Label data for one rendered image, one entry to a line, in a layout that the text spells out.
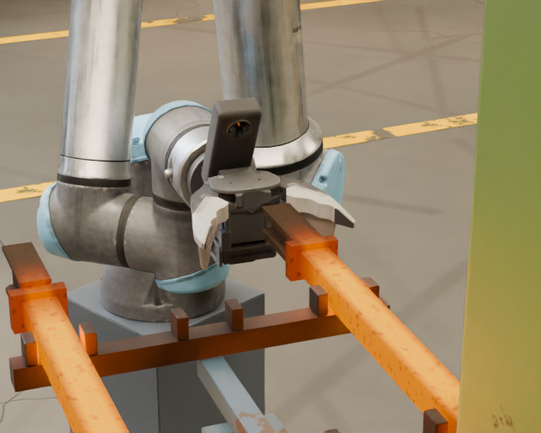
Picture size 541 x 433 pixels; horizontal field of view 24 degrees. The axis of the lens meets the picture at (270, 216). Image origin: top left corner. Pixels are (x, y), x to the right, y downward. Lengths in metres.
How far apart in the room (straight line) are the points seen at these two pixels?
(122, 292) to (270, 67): 0.43
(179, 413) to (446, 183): 2.32
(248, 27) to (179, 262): 0.32
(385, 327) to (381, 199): 2.92
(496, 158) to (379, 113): 4.20
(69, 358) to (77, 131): 0.61
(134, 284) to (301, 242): 0.73
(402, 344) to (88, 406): 0.24
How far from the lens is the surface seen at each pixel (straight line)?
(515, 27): 0.49
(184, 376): 1.82
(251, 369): 1.93
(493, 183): 0.51
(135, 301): 1.81
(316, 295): 1.03
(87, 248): 1.51
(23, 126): 4.63
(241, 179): 1.27
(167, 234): 1.46
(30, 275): 1.05
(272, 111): 1.63
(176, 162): 1.35
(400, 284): 3.33
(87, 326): 0.99
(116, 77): 1.50
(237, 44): 1.59
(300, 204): 1.23
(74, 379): 0.91
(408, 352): 0.94
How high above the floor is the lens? 1.43
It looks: 22 degrees down
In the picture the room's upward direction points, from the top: straight up
